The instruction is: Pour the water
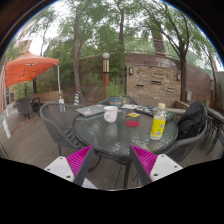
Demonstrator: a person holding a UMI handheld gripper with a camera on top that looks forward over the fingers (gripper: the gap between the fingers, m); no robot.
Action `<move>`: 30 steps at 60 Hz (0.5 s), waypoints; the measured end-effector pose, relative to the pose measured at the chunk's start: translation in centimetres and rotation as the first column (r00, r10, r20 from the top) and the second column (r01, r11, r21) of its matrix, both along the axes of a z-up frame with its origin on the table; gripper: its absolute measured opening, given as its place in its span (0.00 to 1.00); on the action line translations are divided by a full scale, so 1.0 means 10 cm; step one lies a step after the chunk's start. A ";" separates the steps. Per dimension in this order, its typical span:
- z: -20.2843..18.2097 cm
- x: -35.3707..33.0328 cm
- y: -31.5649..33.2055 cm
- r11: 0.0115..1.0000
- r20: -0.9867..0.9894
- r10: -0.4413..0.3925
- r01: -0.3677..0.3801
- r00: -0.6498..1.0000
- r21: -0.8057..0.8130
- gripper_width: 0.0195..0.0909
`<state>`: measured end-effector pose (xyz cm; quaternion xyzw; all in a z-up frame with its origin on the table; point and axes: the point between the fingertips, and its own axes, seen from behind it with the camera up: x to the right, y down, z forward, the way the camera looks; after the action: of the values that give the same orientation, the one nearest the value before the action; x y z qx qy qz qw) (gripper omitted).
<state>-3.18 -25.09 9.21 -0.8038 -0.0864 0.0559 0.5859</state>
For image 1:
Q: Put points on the white mug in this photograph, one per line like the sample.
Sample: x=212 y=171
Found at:
x=110 y=115

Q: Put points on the grey laptop with stickers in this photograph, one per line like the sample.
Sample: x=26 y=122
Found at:
x=90 y=110

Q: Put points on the grey wall box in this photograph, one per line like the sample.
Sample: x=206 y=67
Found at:
x=188 y=96

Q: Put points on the black laptop with stickers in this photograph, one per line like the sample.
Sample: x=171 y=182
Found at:
x=148 y=110

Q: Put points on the white printed paper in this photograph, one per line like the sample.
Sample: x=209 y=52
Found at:
x=130 y=106

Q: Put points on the orange canopy tent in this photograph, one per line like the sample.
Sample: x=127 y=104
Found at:
x=30 y=68

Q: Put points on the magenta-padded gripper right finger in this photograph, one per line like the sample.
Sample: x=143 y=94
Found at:
x=145 y=160

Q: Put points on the black backpack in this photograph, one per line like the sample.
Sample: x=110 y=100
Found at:
x=191 y=121

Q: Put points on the blue yellow striped cone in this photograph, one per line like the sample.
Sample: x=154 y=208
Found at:
x=77 y=99

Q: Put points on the dark side table with chairs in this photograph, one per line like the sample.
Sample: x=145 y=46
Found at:
x=215 y=121

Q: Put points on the green plant in teal pot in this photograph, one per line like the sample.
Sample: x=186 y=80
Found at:
x=115 y=91

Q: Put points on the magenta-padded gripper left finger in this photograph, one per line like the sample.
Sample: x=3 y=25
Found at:
x=78 y=160

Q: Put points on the yellow sticker card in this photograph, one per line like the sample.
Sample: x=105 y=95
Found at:
x=134 y=114

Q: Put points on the clear bottle with yellow label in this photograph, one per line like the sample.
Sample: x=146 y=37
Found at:
x=158 y=126

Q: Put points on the group of chairs under tent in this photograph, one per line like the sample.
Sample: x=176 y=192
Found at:
x=26 y=106

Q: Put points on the black wall lamp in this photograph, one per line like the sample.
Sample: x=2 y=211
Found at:
x=178 y=76
x=130 y=71

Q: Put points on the globe-topped lamp post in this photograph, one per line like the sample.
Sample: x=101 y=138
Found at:
x=106 y=73

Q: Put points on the flat round red coaster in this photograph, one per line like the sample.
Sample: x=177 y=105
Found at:
x=132 y=123

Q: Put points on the green leafy tree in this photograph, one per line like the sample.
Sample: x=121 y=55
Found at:
x=183 y=76
x=76 y=66

